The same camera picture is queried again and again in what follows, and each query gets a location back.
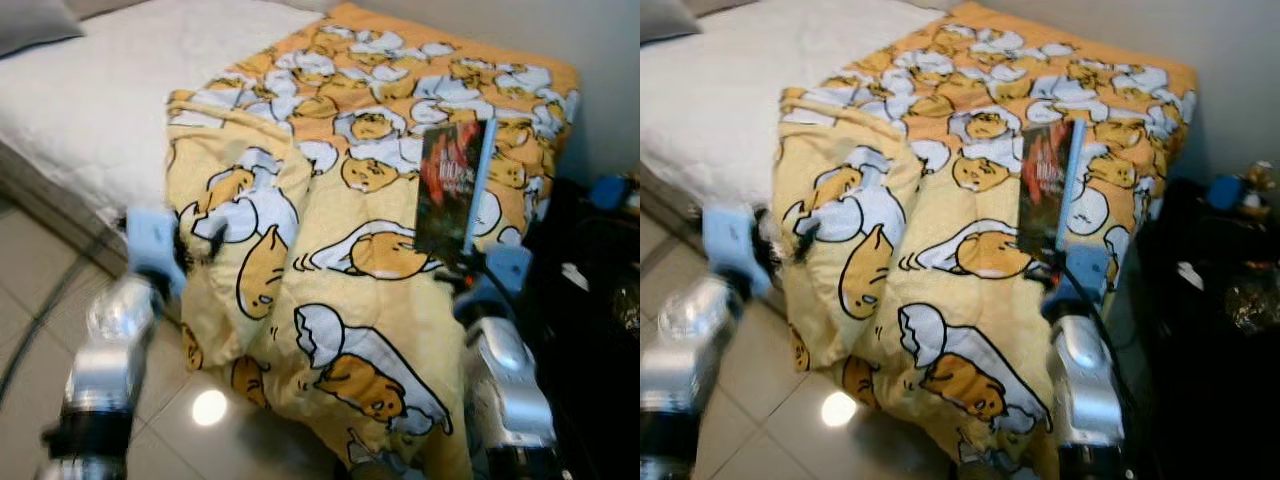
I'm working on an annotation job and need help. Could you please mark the dark book with red cover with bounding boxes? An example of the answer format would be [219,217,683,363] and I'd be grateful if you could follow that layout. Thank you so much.
[1018,118,1086,256]
[413,117,498,263]

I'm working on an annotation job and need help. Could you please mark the yellow cartoon print blanket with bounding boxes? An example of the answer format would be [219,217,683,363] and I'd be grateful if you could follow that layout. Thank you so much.
[770,2,1199,480]
[165,2,583,480]

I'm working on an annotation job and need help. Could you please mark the clear glass item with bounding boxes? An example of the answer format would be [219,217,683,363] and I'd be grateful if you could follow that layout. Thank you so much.
[610,280,641,331]
[1225,275,1280,336]

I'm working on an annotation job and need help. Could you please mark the white quilted bed mattress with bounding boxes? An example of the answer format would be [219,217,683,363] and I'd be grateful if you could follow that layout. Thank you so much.
[0,0,336,251]
[640,8,946,216]

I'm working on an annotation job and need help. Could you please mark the black nightstand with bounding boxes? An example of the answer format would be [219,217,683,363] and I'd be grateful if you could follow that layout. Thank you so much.
[1125,175,1280,480]
[520,175,641,480]

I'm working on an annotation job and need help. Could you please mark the small blue object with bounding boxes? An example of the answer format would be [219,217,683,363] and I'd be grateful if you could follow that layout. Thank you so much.
[1205,175,1246,211]
[588,175,636,213]

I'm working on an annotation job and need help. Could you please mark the small brown figurine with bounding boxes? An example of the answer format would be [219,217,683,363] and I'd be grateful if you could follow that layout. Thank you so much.
[1238,160,1280,216]

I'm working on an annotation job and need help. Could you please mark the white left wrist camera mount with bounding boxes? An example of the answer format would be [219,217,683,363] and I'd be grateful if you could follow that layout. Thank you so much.
[700,203,766,301]
[125,205,186,301]

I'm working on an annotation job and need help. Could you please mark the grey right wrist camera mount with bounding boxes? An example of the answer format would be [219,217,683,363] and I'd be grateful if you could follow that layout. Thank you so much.
[455,245,534,321]
[1040,248,1119,321]

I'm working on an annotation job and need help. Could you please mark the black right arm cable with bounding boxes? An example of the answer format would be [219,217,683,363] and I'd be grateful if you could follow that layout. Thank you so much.
[1055,250,1131,401]

